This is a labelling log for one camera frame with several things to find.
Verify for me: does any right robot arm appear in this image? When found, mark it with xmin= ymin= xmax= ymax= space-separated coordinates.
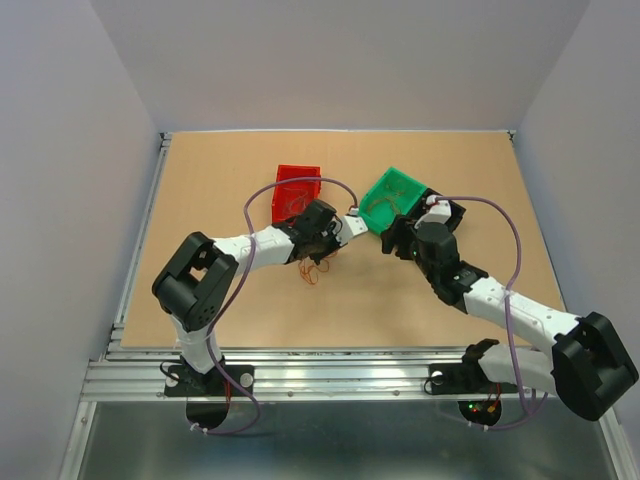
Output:
xmin=381 ymin=216 xmax=639 ymax=421

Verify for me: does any red plastic bin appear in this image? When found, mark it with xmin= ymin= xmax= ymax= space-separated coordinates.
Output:
xmin=271 ymin=164 xmax=321 ymax=223

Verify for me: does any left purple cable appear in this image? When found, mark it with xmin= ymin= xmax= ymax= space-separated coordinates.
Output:
xmin=188 ymin=176 xmax=360 ymax=437

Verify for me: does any green plastic bin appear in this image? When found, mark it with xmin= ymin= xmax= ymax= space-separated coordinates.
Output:
xmin=359 ymin=167 xmax=427 ymax=235

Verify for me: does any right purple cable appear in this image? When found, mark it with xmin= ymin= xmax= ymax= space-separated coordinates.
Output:
xmin=434 ymin=195 xmax=549 ymax=433

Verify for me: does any thin brown cable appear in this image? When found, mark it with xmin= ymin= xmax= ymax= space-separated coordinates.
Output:
xmin=277 ymin=184 xmax=314 ymax=221

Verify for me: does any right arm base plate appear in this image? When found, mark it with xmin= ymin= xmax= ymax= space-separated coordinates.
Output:
xmin=423 ymin=363 xmax=497 ymax=396

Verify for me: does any purple cable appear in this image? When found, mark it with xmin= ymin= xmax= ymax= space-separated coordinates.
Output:
xmin=434 ymin=195 xmax=549 ymax=433
xmin=188 ymin=176 xmax=360 ymax=437

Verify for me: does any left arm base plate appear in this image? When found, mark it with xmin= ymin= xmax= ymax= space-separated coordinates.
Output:
xmin=159 ymin=363 xmax=255 ymax=398

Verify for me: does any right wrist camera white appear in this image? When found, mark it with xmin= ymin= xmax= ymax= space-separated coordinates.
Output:
xmin=414 ymin=195 xmax=452 ymax=230

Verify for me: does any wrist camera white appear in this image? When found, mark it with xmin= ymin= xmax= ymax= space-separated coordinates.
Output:
xmin=414 ymin=195 xmax=452 ymax=230
xmin=339 ymin=207 xmax=368 ymax=245

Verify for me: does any black plastic bin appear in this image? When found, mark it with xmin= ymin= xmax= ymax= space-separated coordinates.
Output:
xmin=416 ymin=189 xmax=466 ymax=232

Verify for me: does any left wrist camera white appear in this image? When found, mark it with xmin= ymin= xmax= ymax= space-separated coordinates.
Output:
xmin=339 ymin=207 xmax=368 ymax=245

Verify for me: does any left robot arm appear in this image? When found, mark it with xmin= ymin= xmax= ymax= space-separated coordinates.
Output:
xmin=151 ymin=200 xmax=367 ymax=397

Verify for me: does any aluminium rail frame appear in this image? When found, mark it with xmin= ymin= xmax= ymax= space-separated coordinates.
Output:
xmin=61 ymin=130 xmax=636 ymax=479

